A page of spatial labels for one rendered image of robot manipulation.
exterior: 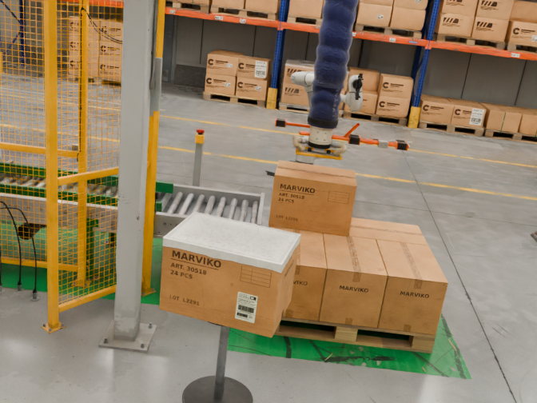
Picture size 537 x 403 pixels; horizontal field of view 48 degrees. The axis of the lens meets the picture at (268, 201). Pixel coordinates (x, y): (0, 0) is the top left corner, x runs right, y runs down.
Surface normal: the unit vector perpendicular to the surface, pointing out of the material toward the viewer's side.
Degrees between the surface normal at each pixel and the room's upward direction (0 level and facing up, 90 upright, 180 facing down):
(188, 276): 90
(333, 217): 90
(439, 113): 91
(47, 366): 0
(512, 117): 91
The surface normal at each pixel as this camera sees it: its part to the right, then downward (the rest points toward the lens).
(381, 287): -0.04, 0.34
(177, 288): -0.26, 0.30
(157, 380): 0.11, -0.93
